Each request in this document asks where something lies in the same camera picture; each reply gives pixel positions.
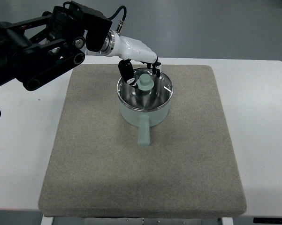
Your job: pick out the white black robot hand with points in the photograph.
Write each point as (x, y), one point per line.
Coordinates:
(128, 49)

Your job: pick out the glass lid with green knob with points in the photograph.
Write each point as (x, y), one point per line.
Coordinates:
(151, 94)

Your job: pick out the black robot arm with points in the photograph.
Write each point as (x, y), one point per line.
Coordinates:
(39, 50)

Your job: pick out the mint green saucepan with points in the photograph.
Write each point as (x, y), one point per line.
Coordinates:
(144, 120)

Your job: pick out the grey fabric mat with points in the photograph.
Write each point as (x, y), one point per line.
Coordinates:
(96, 168)

